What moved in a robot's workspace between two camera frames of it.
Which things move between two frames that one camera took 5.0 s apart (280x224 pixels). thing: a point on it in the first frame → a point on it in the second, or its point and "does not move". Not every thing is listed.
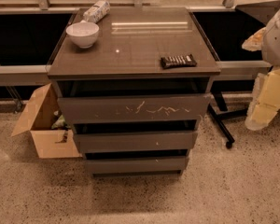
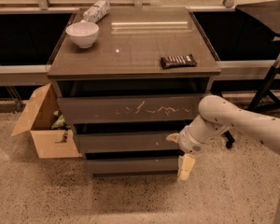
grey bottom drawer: x=136 y=165 does not move
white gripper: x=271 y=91 → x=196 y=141
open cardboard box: x=49 y=142 does not move
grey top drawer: x=128 y=108 does not move
